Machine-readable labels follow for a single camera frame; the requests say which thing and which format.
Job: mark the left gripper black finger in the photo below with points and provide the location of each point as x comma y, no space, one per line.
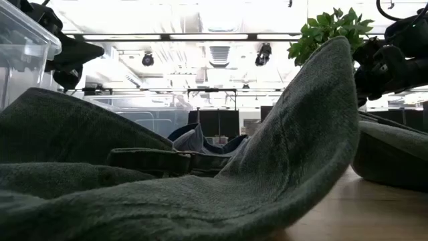
68,78
73,53

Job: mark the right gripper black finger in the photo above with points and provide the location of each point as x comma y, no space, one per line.
374,58
366,87

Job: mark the blue denim cap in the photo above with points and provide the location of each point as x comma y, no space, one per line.
192,140

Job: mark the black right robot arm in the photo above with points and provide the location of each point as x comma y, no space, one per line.
411,77

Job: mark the large clear plastic bin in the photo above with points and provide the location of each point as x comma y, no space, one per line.
23,57

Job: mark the green leafy plant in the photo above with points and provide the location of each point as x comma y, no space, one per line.
327,30

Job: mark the black ceiling spotlight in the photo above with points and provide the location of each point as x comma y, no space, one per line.
147,60
263,55

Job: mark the dark green cap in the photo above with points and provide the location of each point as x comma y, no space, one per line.
391,157
200,207

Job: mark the small clear plastic bin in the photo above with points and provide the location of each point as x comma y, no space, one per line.
150,124

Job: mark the ceiling air vent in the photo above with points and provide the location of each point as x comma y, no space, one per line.
219,55

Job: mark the black partition panel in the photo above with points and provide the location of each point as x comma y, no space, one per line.
214,122

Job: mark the black ceiling track rail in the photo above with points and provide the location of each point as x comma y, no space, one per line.
167,37

